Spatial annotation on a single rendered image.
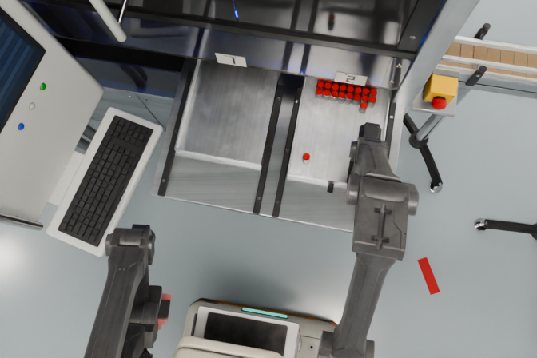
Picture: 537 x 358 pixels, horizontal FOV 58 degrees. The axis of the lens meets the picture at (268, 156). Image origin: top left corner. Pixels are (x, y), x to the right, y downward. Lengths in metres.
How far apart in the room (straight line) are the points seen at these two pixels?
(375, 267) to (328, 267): 1.51
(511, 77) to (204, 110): 0.91
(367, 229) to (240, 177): 0.75
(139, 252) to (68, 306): 1.59
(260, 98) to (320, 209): 0.38
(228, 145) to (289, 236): 0.92
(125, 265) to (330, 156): 0.75
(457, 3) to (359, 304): 0.59
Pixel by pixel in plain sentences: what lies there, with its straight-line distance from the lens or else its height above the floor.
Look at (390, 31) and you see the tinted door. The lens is 1.16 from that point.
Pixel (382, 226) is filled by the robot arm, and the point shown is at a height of 1.53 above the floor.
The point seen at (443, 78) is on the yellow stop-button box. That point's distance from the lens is 1.42.
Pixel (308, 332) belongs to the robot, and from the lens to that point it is 2.00.
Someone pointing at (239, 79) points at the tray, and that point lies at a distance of 1.53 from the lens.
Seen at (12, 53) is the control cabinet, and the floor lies 1.27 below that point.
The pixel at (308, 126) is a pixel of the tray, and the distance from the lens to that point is 1.47.
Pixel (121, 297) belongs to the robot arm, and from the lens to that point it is 0.86.
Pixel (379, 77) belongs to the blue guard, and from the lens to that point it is 1.35.
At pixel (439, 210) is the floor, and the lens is 2.40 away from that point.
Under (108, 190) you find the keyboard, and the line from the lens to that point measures 1.58.
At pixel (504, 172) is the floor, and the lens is 2.53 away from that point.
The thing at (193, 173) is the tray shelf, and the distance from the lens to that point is 1.46.
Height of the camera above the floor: 2.27
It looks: 75 degrees down
